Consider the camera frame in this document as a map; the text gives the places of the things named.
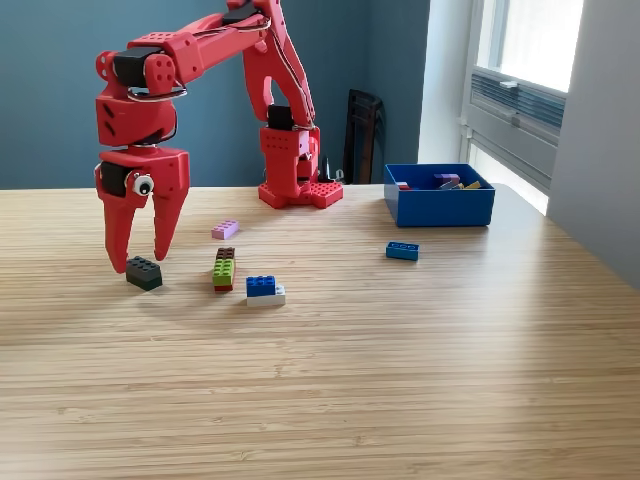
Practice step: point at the blue plastic bin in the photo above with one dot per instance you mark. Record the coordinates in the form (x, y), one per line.
(440, 207)

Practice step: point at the blue on white brick stack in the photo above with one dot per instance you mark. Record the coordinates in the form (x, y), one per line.
(261, 287)

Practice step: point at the pink purple brick stack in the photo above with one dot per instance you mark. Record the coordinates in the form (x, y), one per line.
(446, 177)

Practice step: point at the white window frame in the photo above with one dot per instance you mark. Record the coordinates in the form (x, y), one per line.
(530, 145)

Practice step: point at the black chair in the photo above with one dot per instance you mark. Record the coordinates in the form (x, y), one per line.
(365, 140)

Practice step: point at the small blue brick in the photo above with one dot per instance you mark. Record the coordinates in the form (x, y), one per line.
(402, 251)

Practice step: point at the dark grey brick stack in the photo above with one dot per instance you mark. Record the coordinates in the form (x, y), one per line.
(145, 275)

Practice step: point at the green brown red brick stack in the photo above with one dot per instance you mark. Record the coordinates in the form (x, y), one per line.
(223, 272)

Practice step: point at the yellow toy digger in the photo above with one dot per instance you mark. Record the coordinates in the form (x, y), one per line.
(471, 186)

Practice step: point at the small red brick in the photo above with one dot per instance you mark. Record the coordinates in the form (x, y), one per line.
(404, 187)

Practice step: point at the grey window vent grille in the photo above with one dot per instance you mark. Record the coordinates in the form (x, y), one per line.
(540, 107)

